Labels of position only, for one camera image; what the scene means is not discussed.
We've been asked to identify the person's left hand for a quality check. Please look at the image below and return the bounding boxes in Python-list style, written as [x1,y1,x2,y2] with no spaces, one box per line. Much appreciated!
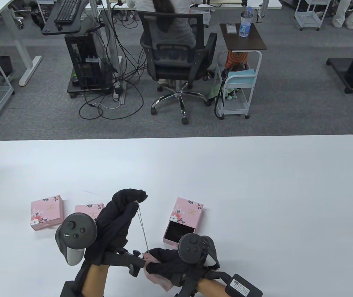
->
[84,189,148,265]

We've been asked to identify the black wheeled computer platform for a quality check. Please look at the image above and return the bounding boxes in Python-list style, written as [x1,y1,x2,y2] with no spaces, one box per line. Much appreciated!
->
[67,68,115,99]

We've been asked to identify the silver chain necklace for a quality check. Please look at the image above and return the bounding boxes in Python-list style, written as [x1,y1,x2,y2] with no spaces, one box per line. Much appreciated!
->
[135,200,150,259]

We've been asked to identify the black mesh office chair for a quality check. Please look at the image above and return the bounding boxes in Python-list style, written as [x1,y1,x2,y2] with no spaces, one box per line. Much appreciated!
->
[136,12,217,125]

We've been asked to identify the white desk with metal legs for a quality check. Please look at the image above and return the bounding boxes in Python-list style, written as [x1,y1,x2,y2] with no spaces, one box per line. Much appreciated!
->
[90,0,282,104]

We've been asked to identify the grey power strip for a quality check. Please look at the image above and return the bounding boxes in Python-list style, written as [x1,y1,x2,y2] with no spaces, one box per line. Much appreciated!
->
[113,81,124,101]

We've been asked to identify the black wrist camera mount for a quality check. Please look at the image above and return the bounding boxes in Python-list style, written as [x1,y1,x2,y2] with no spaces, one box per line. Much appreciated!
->
[108,246,146,277]
[175,272,231,297]

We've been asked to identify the black VR controller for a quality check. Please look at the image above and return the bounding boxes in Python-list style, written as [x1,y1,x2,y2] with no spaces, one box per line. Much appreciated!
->
[178,234,220,269]
[55,213,98,266]

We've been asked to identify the orange patterned bag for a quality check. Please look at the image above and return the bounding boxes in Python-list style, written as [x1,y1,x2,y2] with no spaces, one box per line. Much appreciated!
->
[225,51,249,68]

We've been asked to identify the black floor cables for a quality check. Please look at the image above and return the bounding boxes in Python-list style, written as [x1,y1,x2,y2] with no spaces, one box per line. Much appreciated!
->
[79,19,147,120]

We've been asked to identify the black computer tower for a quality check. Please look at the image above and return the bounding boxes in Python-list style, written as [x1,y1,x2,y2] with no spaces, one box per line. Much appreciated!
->
[64,32,110,90]

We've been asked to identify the person's right hand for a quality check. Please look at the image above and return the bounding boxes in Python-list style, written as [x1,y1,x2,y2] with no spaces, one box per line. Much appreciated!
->
[145,247,220,286]

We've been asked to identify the person's right forearm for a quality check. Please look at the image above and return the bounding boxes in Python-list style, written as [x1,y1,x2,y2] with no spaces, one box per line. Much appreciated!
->
[195,277,229,297]

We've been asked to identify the black keyboard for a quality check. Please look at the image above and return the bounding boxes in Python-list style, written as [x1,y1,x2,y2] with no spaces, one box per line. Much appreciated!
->
[54,0,81,24]

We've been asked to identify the black keyboard tray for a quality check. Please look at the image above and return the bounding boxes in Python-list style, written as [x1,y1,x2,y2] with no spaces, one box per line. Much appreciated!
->
[42,0,90,35]

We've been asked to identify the black backpack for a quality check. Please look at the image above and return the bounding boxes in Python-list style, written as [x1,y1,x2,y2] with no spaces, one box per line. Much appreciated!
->
[31,0,50,30]

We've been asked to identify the clear water bottle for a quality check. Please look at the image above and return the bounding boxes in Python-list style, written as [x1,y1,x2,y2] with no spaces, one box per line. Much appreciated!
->
[239,6,253,37]

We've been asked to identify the white chair base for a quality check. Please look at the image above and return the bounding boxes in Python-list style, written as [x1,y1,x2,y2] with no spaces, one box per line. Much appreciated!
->
[0,15,25,30]

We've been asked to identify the green bag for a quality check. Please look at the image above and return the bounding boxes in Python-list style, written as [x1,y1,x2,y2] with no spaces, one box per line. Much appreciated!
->
[209,83,226,100]

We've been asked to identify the brown side table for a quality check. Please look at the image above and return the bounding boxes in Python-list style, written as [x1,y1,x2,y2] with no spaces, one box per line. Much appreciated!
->
[220,23,267,51]

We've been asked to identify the pink floral jewelry box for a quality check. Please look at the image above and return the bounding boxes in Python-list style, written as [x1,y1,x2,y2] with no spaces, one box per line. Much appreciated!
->
[30,195,64,231]
[74,203,105,222]
[162,197,204,247]

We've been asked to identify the black labelled wrist sensor box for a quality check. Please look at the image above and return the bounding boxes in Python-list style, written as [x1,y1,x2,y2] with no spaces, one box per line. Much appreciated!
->
[225,274,263,297]

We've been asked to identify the light blue folder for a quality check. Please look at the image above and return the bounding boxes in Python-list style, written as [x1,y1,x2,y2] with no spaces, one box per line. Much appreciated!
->
[227,69,256,85]

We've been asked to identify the person's left forearm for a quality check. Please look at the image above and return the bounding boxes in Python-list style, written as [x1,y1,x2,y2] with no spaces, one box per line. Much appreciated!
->
[80,263,110,297]

